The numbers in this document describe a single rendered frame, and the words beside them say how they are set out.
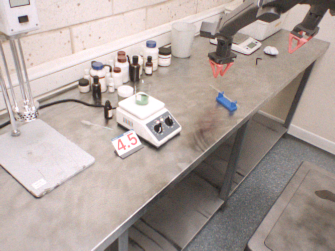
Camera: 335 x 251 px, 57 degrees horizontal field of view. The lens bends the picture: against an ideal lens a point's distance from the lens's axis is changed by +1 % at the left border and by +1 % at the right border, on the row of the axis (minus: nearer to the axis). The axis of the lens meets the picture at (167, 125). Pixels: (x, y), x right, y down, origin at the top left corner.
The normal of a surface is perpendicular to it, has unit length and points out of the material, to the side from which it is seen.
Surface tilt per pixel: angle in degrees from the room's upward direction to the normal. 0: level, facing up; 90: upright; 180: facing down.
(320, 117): 90
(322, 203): 0
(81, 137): 0
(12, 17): 90
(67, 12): 90
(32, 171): 0
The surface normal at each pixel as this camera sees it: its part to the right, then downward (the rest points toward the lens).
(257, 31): -0.62, 0.48
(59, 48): 0.77, 0.43
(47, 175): 0.08, -0.80
